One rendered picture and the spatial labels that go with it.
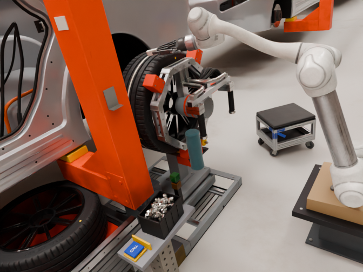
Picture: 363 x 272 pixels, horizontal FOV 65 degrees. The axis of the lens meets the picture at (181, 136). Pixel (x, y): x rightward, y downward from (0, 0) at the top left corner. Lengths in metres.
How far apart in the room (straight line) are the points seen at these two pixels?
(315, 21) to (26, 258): 4.68
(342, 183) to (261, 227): 0.76
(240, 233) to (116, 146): 1.09
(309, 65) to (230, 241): 1.24
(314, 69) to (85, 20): 0.90
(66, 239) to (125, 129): 0.64
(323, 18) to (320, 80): 3.83
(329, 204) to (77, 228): 1.33
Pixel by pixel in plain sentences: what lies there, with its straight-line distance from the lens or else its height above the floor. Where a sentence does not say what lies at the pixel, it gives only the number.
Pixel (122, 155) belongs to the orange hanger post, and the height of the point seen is 0.86.
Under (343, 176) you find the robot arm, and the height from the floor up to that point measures 0.64.
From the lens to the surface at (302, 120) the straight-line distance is 2.67.
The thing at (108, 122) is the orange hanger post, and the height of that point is 1.04.
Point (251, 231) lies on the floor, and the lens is 2.08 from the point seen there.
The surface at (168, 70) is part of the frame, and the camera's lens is 1.64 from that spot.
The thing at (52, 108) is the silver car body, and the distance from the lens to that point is 1.79.
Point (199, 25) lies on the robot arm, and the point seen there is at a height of 1.34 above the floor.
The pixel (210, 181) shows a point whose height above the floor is 0.14.
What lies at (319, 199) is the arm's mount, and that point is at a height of 0.38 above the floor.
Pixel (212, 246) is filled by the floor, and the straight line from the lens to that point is 2.01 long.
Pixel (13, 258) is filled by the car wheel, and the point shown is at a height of 0.50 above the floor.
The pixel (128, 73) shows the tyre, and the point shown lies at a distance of 1.76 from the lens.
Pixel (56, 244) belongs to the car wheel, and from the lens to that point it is 1.64.
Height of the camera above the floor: 1.54
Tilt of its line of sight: 28 degrees down
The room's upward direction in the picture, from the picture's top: 11 degrees counter-clockwise
